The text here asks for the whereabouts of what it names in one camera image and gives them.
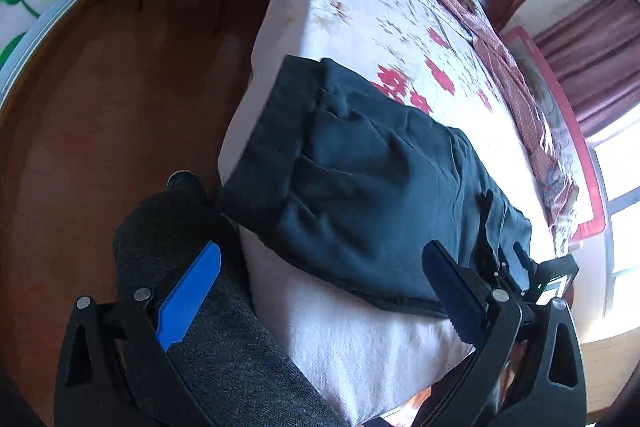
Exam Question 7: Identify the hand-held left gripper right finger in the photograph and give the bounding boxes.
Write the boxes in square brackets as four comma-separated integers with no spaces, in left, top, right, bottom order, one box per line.
[421,239,588,427]

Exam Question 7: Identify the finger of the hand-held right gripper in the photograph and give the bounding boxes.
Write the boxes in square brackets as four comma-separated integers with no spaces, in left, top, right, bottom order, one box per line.
[477,188,503,275]
[511,241,535,275]

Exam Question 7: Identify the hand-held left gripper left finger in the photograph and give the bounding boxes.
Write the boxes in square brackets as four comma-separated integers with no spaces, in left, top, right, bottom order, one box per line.
[54,241,223,427]

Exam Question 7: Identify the black pants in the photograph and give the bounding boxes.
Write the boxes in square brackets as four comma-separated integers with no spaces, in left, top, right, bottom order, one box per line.
[216,54,534,321]

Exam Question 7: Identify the person's grey trouser leg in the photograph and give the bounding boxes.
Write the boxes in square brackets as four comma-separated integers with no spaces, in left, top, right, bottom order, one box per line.
[111,189,353,427]

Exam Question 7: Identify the window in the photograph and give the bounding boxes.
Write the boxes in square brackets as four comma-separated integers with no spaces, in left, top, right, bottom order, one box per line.
[582,114,640,338]

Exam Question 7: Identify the person's dark shoe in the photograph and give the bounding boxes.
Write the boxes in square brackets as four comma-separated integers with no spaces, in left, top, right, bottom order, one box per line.
[166,170,210,208]

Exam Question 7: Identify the bed with floral sheet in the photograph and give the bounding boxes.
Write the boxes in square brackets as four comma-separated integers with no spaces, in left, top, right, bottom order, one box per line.
[216,0,601,426]

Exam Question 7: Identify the pink patterned quilt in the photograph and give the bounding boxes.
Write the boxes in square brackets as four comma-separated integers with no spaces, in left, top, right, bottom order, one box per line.
[384,0,581,255]

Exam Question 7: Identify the pink curtain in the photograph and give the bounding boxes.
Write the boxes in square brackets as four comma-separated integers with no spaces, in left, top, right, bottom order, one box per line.
[531,0,640,138]

